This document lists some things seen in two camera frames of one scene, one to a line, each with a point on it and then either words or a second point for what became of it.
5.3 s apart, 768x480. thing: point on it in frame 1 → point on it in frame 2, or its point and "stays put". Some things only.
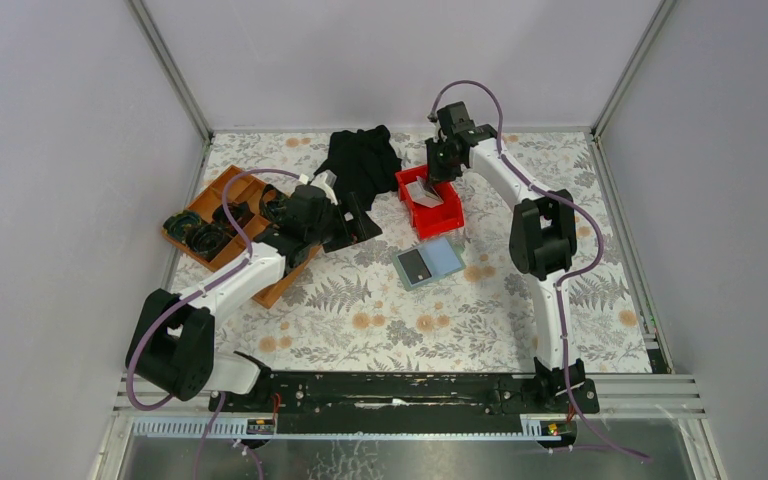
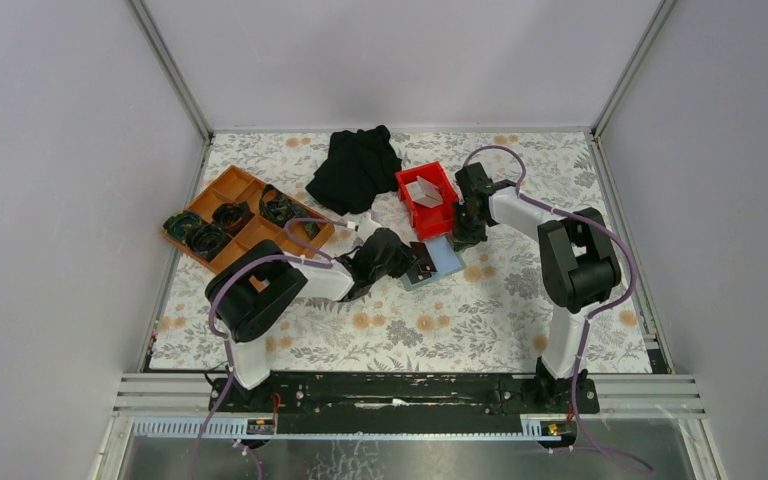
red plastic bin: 432,221 stays put
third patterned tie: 274,209 stays put
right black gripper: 435,174 → 464,239
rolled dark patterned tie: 177,224 stays put
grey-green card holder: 440,258 stays put
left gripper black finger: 355,227 → 423,266
